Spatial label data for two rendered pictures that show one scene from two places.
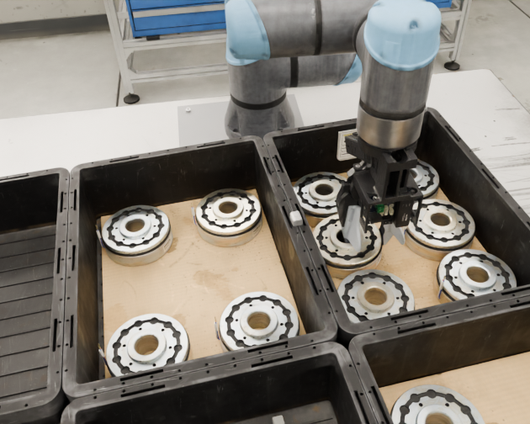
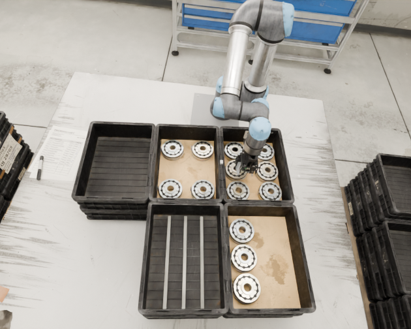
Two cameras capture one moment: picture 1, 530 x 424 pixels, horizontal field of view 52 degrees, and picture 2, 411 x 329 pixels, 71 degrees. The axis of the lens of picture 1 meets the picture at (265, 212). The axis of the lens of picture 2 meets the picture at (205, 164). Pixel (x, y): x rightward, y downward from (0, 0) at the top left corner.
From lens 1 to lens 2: 0.57 m
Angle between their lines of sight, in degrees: 14
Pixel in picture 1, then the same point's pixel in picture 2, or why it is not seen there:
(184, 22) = (207, 24)
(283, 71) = not seen: hidden behind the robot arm
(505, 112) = (318, 123)
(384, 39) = (253, 131)
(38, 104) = (132, 46)
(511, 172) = (308, 150)
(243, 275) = (202, 172)
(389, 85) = (252, 141)
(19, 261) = (135, 149)
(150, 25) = (190, 22)
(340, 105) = not seen: hidden behind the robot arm
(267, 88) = not seen: hidden behind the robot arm
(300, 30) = (234, 115)
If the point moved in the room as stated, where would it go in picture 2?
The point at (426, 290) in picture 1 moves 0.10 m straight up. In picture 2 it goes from (255, 190) to (260, 180)
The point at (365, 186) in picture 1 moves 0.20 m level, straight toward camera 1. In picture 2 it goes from (243, 160) to (225, 199)
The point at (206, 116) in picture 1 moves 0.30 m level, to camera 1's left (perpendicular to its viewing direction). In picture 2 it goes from (204, 100) to (154, 90)
